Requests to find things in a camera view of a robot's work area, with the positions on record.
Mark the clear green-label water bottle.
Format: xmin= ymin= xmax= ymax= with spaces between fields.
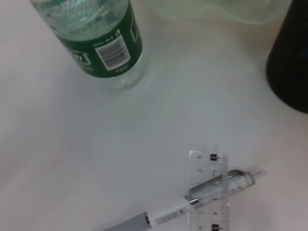
xmin=30 ymin=0 xmax=143 ymax=90

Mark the clear plastic ruler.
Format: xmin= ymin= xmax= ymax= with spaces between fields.
xmin=187 ymin=144 xmax=229 ymax=231

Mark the white grey ballpoint pen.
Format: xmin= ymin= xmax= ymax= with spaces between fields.
xmin=103 ymin=169 xmax=267 ymax=231

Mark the green glass fruit plate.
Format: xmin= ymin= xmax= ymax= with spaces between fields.
xmin=156 ymin=0 xmax=293 ymax=25

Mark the black mesh pen holder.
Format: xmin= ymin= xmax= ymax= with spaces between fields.
xmin=266 ymin=0 xmax=308 ymax=113

